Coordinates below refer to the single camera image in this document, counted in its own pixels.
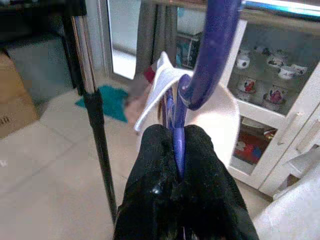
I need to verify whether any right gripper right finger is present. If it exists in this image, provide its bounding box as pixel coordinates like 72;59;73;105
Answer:
172;124;260;240

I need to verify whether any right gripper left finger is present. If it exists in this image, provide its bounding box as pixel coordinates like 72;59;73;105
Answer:
113;125;181;240

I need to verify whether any white cream garment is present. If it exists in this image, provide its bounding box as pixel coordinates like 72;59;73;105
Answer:
133;51;242;167

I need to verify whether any purple plastic hanger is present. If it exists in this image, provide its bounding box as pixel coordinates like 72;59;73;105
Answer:
159;0;248;181

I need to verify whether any red floral printed item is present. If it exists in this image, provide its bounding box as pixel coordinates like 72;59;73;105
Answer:
234;129;277;166

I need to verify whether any pale hanging garment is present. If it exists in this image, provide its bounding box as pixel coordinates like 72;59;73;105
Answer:
252;139;320;240

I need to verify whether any teal floor mat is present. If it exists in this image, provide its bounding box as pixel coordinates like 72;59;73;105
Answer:
74;84;130;124

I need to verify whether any white glass door cabinet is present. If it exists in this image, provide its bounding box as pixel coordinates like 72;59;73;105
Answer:
174;7;320;198

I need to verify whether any white printed mug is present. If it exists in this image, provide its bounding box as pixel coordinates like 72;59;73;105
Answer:
236;49;252;70
291;63;309;76
277;65;295;81
267;85;289;105
237;77;258;95

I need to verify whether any colourful product box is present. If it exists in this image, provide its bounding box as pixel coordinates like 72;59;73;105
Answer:
176;34;201;71

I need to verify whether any printed cardboard box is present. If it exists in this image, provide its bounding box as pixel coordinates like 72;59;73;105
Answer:
0;94;40;139

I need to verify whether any grey curtain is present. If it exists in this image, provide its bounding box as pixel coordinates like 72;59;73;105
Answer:
136;0;179;76

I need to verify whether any aluminium glass sliding door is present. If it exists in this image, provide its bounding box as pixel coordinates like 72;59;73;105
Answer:
97;0;141;81

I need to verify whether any grey storage box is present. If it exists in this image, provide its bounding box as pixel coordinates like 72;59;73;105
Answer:
6;41;76;98

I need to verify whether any plain cardboard box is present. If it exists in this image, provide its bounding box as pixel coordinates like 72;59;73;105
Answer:
0;49;32;101

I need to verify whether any black desk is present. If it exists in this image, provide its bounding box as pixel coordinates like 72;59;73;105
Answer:
0;0;88;97

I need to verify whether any black clothes rack frame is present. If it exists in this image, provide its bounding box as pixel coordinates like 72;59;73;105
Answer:
62;14;119;222

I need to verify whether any chrome clothes rack rail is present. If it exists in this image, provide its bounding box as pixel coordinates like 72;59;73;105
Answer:
149;0;320;13

